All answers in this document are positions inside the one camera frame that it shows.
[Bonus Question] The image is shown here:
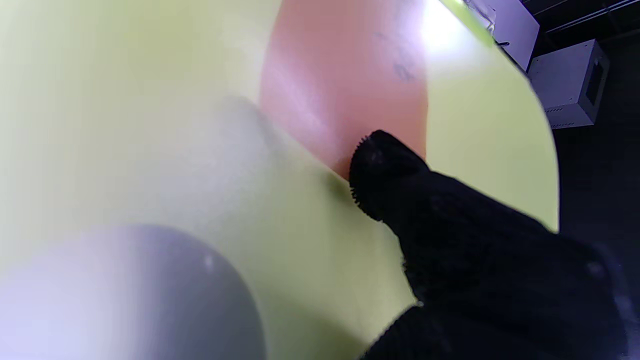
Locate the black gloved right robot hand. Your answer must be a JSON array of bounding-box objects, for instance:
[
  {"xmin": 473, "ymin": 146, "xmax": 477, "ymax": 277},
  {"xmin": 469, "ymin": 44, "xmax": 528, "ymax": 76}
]
[{"xmin": 348, "ymin": 130, "xmax": 632, "ymax": 360}]

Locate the pink paper receipt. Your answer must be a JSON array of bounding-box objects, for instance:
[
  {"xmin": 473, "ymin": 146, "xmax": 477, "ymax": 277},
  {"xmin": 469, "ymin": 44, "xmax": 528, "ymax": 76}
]
[{"xmin": 259, "ymin": 0, "xmax": 431, "ymax": 182}]

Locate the yellow-green translucent file folder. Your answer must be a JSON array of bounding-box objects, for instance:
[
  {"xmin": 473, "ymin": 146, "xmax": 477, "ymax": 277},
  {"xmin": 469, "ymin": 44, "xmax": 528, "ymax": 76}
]
[{"xmin": 0, "ymin": 0, "xmax": 560, "ymax": 360}]

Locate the grey metal box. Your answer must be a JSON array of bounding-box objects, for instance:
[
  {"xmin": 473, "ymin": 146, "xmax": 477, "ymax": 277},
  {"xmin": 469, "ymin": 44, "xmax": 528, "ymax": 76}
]
[{"xmin": 527, "ymin": 39, "xmax": 611, "ymax": 130}]

